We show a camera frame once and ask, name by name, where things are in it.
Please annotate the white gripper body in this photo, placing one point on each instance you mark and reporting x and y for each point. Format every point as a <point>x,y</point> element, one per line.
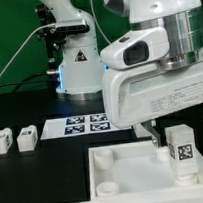
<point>144,93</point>

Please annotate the white marker base plate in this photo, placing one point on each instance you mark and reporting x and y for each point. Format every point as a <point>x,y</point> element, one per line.
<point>76,126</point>

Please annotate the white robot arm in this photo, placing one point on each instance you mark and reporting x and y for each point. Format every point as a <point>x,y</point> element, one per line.
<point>83,69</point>

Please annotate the white square tabletop part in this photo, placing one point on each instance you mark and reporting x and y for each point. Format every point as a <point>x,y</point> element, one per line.
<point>141,167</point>

